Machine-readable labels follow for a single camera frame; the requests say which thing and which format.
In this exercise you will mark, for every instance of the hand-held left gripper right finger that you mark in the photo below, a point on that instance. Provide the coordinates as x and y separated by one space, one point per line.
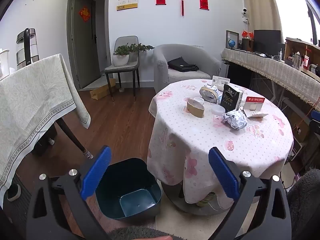
222 172

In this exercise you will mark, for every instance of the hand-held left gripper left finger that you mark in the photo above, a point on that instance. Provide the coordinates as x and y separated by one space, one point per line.
97 172

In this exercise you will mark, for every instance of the dark teal trash bin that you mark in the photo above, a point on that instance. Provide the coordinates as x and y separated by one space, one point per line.
125 180

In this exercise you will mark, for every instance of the clear plastic lid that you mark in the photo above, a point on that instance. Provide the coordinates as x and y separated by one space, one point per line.
218 110

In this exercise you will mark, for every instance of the black tissue box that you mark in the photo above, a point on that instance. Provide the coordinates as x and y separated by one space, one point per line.
231 100

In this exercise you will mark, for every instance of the red and white cup box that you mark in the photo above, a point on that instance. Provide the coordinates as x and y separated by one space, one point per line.
254 106

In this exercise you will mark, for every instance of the round table with floral tablecloth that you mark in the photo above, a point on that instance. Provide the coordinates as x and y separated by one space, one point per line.
200 140

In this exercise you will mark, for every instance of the beige rug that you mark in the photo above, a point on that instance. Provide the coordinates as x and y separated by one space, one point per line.
190 226

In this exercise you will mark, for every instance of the clear plastic container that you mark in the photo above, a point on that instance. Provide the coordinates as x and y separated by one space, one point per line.
198 100

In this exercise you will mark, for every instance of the flat cardboard box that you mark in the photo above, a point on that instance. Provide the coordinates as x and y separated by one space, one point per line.
102 92

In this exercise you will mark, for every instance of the crumpled foil piece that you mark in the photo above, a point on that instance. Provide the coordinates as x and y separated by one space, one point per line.
217 88

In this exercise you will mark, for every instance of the black and white shoe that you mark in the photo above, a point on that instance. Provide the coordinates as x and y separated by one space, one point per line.
13 192

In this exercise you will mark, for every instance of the grey fleece clothing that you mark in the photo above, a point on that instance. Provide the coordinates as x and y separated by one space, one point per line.
305 200

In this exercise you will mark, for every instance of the cardboard box under desk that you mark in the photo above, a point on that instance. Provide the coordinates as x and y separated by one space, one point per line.
300 128

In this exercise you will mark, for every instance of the white card sign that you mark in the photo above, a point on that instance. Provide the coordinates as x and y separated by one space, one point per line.
221 80

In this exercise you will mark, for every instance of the table with white patterned tablecloth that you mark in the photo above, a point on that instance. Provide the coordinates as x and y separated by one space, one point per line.
30 100

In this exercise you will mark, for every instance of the long desk with fringed cloth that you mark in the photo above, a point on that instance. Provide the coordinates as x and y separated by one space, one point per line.
275 72

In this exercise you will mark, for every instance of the grey armchair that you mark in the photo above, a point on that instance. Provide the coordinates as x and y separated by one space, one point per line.
185 65

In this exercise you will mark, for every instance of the black bag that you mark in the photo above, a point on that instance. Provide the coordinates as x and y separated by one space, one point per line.
182 65

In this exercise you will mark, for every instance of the grey dining chair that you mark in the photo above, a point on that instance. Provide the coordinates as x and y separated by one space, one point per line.
123 55

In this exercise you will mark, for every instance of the potted green plant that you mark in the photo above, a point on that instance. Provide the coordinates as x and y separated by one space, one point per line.
125 52

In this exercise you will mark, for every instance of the small blue globe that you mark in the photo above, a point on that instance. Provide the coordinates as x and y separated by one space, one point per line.
232 43

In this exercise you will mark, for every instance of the brown desk box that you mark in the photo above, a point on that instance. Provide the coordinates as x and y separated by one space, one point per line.
247 44

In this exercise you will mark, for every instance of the grey door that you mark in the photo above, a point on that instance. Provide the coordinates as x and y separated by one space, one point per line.
83 42

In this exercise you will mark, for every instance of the black monitor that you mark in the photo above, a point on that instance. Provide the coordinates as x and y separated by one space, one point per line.
267 40

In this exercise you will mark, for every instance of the small red flags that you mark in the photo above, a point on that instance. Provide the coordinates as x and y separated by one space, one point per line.
247 33

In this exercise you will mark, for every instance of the wooden desk shelf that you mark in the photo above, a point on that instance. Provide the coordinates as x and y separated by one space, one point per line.
301 52

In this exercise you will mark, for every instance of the white pitcher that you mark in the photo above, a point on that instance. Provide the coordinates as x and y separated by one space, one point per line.
3 63

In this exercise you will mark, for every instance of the glass electric kettle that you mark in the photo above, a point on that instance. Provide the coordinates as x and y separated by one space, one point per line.
26 47

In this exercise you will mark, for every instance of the red door decoration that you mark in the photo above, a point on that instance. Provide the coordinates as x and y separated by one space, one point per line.
84 14

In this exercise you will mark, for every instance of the picture frame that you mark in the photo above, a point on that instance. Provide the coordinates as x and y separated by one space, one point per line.
231 40

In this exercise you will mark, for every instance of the white security camera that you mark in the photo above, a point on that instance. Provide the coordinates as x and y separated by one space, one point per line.
245 12

